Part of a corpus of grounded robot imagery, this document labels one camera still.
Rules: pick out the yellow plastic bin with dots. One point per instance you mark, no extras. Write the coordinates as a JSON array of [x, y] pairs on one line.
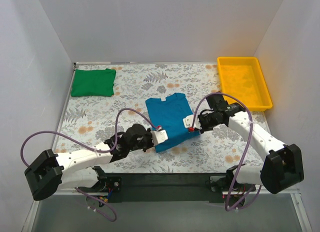
[[242, 78]]

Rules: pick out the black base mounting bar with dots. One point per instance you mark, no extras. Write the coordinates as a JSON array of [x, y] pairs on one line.
[[161, 187]]

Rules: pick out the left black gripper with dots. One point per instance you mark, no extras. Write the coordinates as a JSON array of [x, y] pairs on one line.
[[149, 142]]

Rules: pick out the folded green t shirt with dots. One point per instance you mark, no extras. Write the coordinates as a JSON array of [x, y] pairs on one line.
[[93, 83]]

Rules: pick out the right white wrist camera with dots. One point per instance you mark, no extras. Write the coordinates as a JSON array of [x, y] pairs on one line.
[[191, 123]]

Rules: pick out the blue t shirt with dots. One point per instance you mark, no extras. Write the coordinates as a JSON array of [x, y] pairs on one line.
[[169, 114]]

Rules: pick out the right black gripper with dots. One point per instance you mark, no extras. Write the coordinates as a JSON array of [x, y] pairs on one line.
[[200, 122]]

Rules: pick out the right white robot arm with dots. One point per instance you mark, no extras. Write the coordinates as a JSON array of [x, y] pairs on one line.
[[282, 163]]

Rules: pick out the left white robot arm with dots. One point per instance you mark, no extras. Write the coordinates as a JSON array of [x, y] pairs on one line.
[[50, 171]]

